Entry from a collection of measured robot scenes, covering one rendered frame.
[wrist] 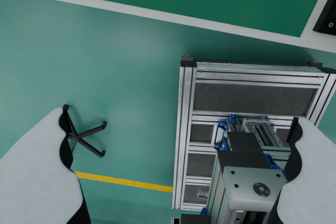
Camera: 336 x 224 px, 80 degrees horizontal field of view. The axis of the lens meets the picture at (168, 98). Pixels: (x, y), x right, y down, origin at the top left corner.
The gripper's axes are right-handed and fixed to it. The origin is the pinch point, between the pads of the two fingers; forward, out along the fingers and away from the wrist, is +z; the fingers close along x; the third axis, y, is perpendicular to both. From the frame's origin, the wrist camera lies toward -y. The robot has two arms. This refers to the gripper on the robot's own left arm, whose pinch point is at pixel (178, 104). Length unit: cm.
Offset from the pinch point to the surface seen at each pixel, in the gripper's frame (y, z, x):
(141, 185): 161, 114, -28
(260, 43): 24, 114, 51
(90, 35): 23, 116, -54
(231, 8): -1.7, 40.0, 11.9
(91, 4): -1.8, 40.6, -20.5
